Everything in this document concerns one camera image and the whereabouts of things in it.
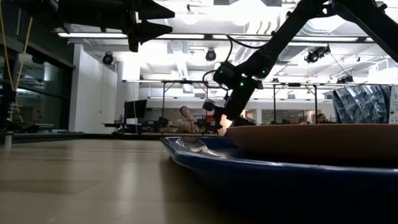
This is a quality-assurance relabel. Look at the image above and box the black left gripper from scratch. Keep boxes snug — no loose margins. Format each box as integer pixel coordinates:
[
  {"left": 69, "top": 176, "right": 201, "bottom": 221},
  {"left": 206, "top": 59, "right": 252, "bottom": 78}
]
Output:
[{"left": 58, "top": 0, "right": 176, "bottom": 53}]

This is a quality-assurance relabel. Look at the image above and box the dark background desk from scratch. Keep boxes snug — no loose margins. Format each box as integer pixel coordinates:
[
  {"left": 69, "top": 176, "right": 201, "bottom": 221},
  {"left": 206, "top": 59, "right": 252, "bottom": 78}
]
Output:
[{"left": 102, "top": 122, "right": 144, "bottom": 134}]

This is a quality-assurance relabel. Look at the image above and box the black ceiling camera cluster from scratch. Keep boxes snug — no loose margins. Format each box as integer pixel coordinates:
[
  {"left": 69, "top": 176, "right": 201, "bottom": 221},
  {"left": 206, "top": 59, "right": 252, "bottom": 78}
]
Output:
[{"left": 304, "top": 45, "right": 331, "bottom": 64}]

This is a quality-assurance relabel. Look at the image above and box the pink round plate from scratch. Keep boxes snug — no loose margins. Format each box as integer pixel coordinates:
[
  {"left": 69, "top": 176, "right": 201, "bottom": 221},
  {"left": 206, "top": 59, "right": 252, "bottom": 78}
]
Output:
[{"left": 225, "top": 123, "right": 398, "bottom": 163}]

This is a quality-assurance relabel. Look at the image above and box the white wall poster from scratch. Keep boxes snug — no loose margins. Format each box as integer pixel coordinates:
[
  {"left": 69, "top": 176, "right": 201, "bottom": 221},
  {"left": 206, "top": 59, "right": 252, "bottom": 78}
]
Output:
[{"left": 389, "top": 86, "right": 398, "bottom": 124}]

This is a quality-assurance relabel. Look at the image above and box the small grey metal post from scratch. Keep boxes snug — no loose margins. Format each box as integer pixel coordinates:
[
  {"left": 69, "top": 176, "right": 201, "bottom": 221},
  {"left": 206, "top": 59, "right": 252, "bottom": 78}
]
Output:
[{"left": 3, "top": 130, "right": 14, "bottom": 149}]

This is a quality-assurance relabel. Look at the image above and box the blue plastic tray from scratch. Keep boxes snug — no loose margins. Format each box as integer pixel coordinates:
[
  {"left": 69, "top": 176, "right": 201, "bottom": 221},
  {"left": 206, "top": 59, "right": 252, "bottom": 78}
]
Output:
[{"left": 159, "top": 136, "right": 398, "bottom": 224}]

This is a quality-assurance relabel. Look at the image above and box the long ceiling light bar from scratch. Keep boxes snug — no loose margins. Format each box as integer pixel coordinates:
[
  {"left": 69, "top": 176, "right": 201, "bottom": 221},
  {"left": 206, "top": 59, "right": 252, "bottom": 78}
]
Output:
[{"left": 57, "top": 31, "right": 129, "bottom": 39}]

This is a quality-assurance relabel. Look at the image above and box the clear plastic spoon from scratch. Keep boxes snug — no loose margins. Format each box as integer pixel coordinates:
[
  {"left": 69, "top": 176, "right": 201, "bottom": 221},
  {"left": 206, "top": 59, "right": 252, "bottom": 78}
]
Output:
[{"left": 174, "top": 136, "right": 229, "bottom": 159}]

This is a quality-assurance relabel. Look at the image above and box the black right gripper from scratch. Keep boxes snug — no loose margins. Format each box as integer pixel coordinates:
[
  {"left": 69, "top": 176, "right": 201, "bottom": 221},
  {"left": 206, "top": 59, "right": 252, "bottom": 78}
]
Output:
[{"left": 223, "top": 77, "right": 264, "bottom": 127}]

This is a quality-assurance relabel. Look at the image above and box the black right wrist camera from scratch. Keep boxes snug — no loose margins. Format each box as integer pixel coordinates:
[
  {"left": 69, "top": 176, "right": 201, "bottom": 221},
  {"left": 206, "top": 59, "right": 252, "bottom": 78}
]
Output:
[{"left": 202, "top": 98, "right": 225, "bottom": 126}]

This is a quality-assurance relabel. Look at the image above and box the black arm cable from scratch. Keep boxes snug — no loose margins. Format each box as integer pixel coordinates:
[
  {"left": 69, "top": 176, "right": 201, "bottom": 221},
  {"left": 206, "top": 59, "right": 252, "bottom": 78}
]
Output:
[{"left": 201, "top": 34, "right": 262, "bottom": 91}]

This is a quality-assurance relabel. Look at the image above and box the black computer monitor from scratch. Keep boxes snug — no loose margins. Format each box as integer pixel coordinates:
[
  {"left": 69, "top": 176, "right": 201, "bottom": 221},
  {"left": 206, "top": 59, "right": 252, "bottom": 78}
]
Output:
[{"left": 123, "top": 99, "right": 148, "bottom": 120}]

